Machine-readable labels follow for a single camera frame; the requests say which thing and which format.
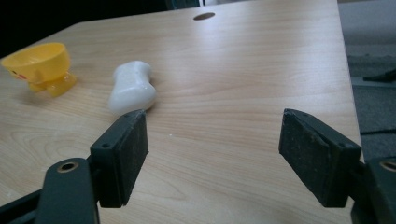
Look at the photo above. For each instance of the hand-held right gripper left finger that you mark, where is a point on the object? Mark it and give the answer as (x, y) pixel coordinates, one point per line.
(120, 158)

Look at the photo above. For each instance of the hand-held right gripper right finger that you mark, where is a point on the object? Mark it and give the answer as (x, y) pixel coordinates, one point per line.
(317, 155)

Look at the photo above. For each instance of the yellow plastic cup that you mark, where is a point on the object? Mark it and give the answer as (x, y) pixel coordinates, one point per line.
(40, 70)

